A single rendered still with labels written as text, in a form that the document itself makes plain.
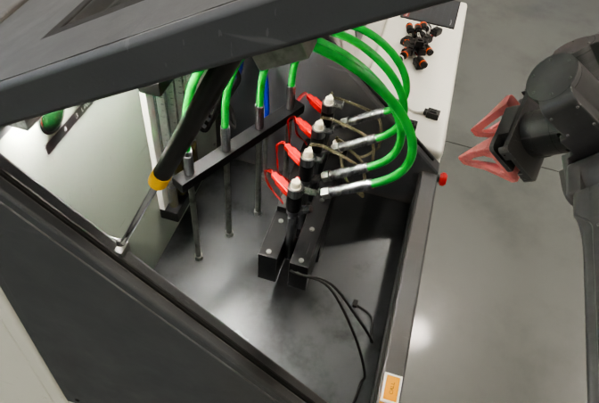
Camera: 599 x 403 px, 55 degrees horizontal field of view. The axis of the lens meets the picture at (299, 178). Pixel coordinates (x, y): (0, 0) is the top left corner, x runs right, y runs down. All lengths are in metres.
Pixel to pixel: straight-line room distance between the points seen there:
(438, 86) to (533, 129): 0.82
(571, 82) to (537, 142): 0.12
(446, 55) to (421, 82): 0.15
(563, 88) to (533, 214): 2.10
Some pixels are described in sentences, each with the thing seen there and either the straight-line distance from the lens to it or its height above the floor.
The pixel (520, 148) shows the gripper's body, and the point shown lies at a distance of 0.73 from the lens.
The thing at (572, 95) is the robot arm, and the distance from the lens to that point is 0.62.
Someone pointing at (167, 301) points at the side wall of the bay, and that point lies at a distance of 0.73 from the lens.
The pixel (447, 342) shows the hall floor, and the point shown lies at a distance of 2.21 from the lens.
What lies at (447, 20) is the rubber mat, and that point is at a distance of 1.80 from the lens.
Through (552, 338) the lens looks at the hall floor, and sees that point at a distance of 2.37.
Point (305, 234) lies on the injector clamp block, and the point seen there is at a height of 0.98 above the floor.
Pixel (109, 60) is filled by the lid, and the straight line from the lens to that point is 0.42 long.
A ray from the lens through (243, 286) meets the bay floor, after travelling 1.23.
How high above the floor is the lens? 1.87
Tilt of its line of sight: 47 degrees down
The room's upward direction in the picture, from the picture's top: 5 degrees clockwise
